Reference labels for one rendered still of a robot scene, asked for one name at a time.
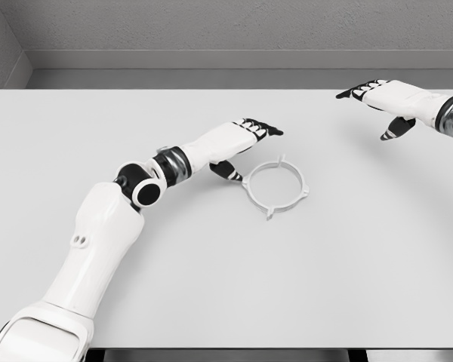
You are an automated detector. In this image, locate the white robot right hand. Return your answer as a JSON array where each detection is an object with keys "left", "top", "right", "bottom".
[{"left": 335, "top": 78, "right": 424, "bottom": 142}]

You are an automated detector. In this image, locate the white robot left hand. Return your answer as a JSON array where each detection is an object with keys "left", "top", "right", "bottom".
[{"left": 208, "top": 117, "right": 285, "bottom": 183}]

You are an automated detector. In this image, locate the white round pipe clamp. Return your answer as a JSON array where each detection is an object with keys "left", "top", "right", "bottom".
[{"left": 239, "top": 152, "right": 311, "bottom": 222}]

